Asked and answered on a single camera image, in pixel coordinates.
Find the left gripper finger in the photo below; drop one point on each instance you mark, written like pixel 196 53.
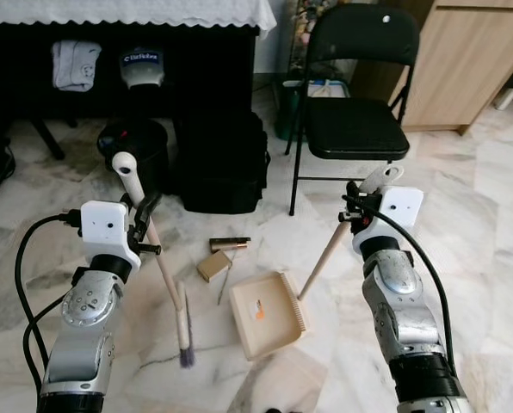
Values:
pixel 126 203
pixel 149 206

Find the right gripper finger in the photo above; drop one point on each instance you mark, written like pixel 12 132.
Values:
pixel 351 189

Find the beige hand broom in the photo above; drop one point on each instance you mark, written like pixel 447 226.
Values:
pixel 163 267

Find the small cardboard box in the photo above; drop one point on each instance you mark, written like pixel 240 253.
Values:
pixel 213 265

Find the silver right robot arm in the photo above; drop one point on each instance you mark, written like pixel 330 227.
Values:
pixel 403 318

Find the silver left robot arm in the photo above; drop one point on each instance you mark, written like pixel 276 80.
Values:
pixel 89 310

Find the black folding chair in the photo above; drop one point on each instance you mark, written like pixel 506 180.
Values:
pixel 360 129

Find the large black bag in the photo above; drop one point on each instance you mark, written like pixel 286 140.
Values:
pixel 222 163

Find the brown tube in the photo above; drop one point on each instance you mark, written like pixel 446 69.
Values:
pixel 229 244

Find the thin grey stick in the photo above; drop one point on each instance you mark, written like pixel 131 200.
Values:
pixel 225 284

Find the white blue package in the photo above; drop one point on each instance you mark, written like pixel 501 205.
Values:
pixel 330 87

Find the green bin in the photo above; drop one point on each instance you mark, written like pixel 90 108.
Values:
pixel 282 107

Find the grey folded cloth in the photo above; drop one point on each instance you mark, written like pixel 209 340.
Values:
pixel 76 64

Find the black table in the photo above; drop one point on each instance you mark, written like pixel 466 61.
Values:
pixel 205 69

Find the floral patterned curtain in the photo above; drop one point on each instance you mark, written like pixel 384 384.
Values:
pixel 306 26

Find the light wooden cabinet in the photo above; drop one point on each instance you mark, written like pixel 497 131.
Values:
pixel 467 60

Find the white lace tablecloth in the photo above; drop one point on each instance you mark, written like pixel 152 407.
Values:
pixel 127 10

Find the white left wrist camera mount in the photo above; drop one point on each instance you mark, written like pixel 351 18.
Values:
pixel 106 228

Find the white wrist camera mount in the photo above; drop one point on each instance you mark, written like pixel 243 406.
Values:
pixel 106 228
pixel 394 215

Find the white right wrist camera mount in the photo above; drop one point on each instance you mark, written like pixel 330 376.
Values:
pixel 394 215

